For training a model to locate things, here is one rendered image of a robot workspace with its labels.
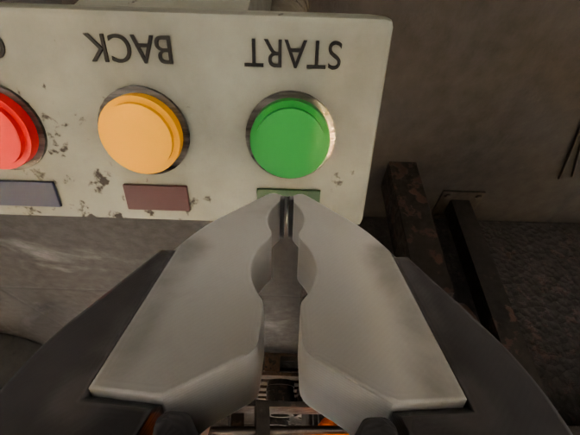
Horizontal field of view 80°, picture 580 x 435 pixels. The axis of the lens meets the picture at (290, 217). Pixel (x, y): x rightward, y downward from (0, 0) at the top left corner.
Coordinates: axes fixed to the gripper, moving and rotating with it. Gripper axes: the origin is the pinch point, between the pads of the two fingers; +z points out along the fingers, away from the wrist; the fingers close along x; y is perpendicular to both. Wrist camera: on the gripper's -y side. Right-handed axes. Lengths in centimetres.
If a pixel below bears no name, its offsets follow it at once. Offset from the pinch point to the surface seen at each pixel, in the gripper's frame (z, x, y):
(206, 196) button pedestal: 6.6, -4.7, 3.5
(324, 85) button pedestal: 6.6, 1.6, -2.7
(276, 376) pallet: 128, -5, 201
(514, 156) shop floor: 81, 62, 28
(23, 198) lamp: 6.5, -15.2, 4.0
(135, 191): 6.5, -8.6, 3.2
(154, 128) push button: 5.5, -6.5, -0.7
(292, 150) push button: 5.6, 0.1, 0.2
